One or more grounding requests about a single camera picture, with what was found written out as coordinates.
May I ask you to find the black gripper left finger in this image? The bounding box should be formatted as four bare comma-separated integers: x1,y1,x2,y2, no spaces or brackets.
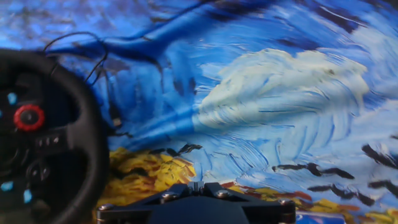
96,182,197,224

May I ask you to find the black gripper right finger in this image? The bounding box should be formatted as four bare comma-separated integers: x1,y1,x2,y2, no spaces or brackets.
198,182,297,224

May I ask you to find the black racing steering wheel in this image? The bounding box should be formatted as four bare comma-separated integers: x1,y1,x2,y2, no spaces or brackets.
0,48,110,224

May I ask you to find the blue tissue pack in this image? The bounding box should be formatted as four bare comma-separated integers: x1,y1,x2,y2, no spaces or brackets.
295,211,355,224

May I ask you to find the Van Gogh print cloth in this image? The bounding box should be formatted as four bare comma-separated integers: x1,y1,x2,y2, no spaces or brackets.
0,0,398,224

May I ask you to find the thin black wheel cable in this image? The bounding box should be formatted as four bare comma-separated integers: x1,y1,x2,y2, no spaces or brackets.
42,30,133,138

